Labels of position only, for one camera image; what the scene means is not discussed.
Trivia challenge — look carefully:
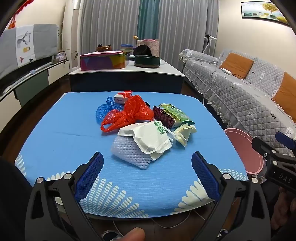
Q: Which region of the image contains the colourful rectangular box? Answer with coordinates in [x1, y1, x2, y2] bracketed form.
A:
[80, 51, 130, 71]

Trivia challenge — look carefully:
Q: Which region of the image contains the white foam fruit net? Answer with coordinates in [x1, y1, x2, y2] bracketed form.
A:
[110, 136, 152, 169]

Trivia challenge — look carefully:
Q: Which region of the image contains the grey quilted sofa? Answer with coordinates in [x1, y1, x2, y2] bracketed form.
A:
[179, 49, 296, 158]

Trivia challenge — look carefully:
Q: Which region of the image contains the cream plastic wrapper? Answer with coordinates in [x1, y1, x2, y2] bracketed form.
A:
[173, 123, 197, 147]

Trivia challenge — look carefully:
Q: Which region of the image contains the black hat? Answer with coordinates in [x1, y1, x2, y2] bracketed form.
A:
[132, 45, 152, 56]

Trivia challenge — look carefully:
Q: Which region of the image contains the television cabinet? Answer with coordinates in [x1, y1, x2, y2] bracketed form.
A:
[0, 58, 70, 107]

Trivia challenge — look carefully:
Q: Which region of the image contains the red hanging decoration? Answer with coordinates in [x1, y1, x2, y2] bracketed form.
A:
[8, 0, 35, 29]

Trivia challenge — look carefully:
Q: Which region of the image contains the teal curtain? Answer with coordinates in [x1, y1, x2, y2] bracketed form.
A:
[136, 0, 160, 40]

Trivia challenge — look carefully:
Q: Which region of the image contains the white plastic straw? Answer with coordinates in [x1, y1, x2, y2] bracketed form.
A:
[164, 126, 176, 142]

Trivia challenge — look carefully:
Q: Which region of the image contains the blue plastic bag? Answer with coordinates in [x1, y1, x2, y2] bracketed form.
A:
[95, 97, 126, 127]

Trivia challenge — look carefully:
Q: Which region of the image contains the white leaf-print paper bag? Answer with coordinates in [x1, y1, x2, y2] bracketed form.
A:
[117, 120, 173, 161]

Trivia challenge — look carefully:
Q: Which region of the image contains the dark red snack wrapper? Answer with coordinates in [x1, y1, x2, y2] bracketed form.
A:
[153, 105, 176, 129]

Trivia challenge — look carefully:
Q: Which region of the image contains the pink woven basket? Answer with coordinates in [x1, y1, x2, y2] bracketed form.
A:
[136, 39, 160, 57]

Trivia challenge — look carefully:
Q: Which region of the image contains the dark green round tin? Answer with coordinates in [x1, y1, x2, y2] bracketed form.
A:
[134, 55, 161, 68]

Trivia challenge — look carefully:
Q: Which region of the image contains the grey curtain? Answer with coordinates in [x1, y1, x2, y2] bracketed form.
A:
[80, 0, 141, 53]
[155, 0, 219, 70]

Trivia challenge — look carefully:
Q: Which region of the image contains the red plastic bag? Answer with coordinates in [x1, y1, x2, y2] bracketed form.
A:
[100, 95, 155, 133]

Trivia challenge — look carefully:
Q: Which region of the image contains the white-topped coffee table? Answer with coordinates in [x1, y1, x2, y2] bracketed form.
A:
[69, 57, 185, 94]

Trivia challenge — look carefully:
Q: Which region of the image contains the television with grey cover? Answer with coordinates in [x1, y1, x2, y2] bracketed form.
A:
[0, 24, 58, 77]

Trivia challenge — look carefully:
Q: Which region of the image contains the blue printed tablecloth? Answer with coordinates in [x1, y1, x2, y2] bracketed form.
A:
[15, 92, 249, 218]

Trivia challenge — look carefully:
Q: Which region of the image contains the green snack packet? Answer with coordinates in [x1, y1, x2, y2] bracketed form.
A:
[158, 103, 195, 127]

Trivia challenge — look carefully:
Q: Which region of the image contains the person's left hand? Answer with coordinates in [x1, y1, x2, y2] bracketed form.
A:
[120, 227, 146, 241]

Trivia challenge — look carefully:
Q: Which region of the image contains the white and red small carton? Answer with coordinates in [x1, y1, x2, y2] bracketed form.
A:
[114, 91, 133, 105]

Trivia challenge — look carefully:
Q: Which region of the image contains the orange sofa cushion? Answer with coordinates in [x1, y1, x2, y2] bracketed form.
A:
[219, 53, 254, 79]
[272, 72, 296, 116]

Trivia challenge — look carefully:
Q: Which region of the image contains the stack of plastic bowls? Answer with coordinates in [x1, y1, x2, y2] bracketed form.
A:
[120, 44, 134, 55]

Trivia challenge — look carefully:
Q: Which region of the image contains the pink plastic basin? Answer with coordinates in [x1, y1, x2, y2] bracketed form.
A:
[224, 128, 264, 175]

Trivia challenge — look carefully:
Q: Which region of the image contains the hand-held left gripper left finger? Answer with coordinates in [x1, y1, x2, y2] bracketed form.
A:
[25, 152, 104, 241]

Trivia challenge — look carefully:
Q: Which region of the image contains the person's right hand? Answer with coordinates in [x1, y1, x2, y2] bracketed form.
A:
[270, 188, 296, 230]

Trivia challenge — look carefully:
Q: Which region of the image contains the person's dark clothing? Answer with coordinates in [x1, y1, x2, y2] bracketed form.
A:
[0, 156, 33, 241]

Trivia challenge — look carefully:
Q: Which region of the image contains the white floor stand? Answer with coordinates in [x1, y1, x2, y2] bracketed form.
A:
[203, 34, 218, 54]

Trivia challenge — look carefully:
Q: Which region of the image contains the framed wall painting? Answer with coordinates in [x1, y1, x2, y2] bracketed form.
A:
[240, 1, 289, 25]

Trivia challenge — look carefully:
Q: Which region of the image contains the white standing air conditioner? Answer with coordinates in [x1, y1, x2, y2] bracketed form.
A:
[72, 0, 81, 67]

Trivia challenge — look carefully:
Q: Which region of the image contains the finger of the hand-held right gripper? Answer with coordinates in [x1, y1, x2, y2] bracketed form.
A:
[275, 131, 296, 152]
[252, 136, 279, 160]

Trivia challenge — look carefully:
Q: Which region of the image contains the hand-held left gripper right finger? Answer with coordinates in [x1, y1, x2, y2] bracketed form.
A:
[191, 151, 271, 241]

